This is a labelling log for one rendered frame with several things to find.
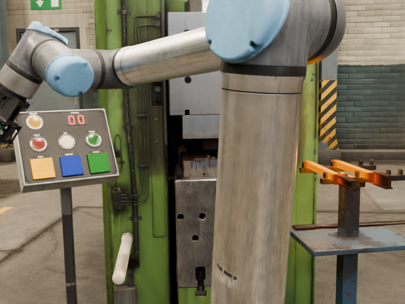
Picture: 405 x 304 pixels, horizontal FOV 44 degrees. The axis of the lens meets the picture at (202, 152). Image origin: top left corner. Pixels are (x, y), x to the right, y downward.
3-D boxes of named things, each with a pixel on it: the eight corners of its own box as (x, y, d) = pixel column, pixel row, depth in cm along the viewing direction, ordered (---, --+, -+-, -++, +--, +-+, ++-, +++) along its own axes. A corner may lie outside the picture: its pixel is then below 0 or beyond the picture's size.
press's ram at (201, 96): (265, 113, 200) (266, 11, 194) (169, 115, 197) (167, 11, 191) (248, 107, 242) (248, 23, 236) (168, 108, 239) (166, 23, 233)
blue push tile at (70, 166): (84, 173, 178) (80, 154, 180) (63, 176, 174) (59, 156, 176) (82, 175, 179) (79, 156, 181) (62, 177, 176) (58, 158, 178)
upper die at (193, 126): (232, 137, 201) (232, 114, 199) (182, 139, 199) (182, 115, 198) (220, 127, 242) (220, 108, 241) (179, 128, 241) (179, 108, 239)
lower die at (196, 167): (232, 175, 203) (232, 155, 202) (183, 177, 201) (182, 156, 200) (220, 158, 244) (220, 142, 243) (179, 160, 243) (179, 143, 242)
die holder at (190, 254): (269, 283, 205) (270, 177, 198) (177, 288, 202) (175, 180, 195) (246, 240, 260) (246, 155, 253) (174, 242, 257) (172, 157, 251)
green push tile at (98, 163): (110, 171, 183) (106, 152, 185) (90, 173, 179) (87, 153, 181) (109, 173, 184) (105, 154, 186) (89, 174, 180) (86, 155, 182)
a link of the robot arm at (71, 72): (107, 60, 107) (79, 39, 115) (58, 58, 99) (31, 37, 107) (99, 99, 111) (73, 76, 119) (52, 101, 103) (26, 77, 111)
